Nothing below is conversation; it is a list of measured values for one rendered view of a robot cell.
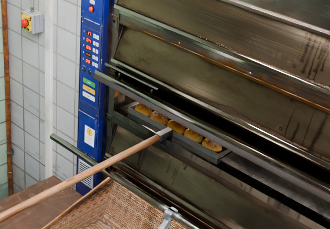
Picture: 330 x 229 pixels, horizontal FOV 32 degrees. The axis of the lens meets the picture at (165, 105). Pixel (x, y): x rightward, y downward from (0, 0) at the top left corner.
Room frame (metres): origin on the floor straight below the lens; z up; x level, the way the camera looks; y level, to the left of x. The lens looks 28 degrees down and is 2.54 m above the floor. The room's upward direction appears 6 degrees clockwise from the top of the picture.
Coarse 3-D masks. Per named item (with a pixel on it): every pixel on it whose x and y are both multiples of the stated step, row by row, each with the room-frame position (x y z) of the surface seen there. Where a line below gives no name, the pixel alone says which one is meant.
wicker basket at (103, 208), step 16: (112, 192) 2.36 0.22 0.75; (128, 192) 2.32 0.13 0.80; (80, 208) 2.22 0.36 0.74; (96, 208) 2.31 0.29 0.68; (112, 208) 2.33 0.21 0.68; (128, 208) 2.28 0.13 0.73; (144, 208) 2.23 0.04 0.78; (48, 224) 2.08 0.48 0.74; (64, 224) 2.15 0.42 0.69; (80, 224) 2.23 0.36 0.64; (96, 224) 2.30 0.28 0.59; (112, 224) 2.30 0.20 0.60; (128, 224) 2.24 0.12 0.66; (144, 224) 2.20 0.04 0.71; (160, 224) 2.15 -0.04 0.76
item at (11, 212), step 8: (136, 144) 2.12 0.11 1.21; (144, 144) 2.13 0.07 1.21; (120, 152) 2.04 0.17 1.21; (128, 152) 2.05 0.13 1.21; (112, 160) 1.98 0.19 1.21; (120, 160) 2.01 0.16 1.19; (96, 168) 1.91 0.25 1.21; (104, 168) 1.94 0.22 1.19; (80, 176) 1.84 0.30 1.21; (88, 176) 1.87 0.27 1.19; (64, 184) 1.78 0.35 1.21; (72, 184) 1.80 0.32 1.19; (48, 192) 1.72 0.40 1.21; (56, 192) 1.74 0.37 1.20; (32, 200) 1.66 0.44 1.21; (40, 200) 1.68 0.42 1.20; (16, 208) 1.61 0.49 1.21; (24, 208) 1.62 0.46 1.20; (0, 216) 1.55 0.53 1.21; (8, 216) 1.57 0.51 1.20
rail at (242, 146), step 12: (96, 72) 2.34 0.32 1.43; (120, 84) 2.24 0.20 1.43; (144, 96) 2.15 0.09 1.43; (168, 108) 2.06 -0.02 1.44; (192, 120) 1.98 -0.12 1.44; (216, 132) 1.91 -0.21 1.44; (240, 144) 1.83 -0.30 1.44; (264, 156) 1.77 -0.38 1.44; (288, 168) 1.71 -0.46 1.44; (312, 180) 1.64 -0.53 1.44
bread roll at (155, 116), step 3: (153, 114) 2.38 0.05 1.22; (156, 114) 2.37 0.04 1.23; (159, 114) 2.37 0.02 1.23; (162, 114) 2.37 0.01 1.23; (153, 117) 2.37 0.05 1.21; (156, 117) 2.36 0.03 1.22; (159, 117) 2.36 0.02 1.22; (162, 117) 2.35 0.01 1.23; (165, 117) 2.36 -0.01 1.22; (156, 120) 2.35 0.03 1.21; (159, 120) 2.35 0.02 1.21; (162, 120) 2.35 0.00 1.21; (165, 120) 2.35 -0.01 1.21; (162, 123) 2.34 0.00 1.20; (165, 123) 2.35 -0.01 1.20
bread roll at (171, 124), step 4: (172, 120) 2.32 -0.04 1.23; (168, 124) 2.32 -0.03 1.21; (172, 124) 2.30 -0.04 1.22; (176, 124) 2.30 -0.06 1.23; (180, 124) 2.30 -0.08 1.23; (172, 128) 2.29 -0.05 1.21; (176, 128) 2.28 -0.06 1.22; (180, 128) 2.28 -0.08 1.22; (184, 128) 2.29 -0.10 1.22; (180, 132) 2.28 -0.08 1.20
